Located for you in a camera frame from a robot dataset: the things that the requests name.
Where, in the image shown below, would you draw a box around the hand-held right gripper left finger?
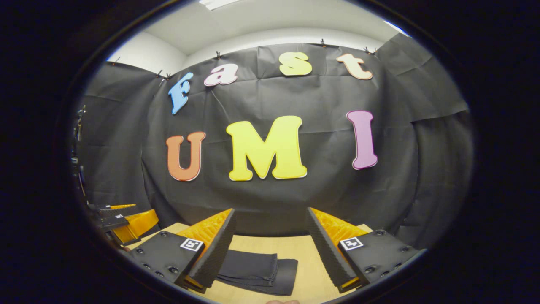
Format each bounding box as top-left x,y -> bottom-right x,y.
126,208 -> 238,295

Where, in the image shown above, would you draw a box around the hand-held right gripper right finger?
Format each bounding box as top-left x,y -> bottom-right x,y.
304,207 -> 422,295

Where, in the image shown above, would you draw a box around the black jeans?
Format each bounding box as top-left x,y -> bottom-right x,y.
215,249 -> 299,296

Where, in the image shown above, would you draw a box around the black backdrop cloth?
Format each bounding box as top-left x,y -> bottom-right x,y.
78,32 -> 475,250

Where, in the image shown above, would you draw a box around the dark tripod stand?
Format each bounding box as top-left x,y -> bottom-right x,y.
71,105 -> 88,199

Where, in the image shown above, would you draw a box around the row of black cloth clips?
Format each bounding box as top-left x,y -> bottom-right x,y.
112,38 -> 378,81

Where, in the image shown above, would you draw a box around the large ceiling light panel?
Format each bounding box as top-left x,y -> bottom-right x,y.
198,0 -> 242,11

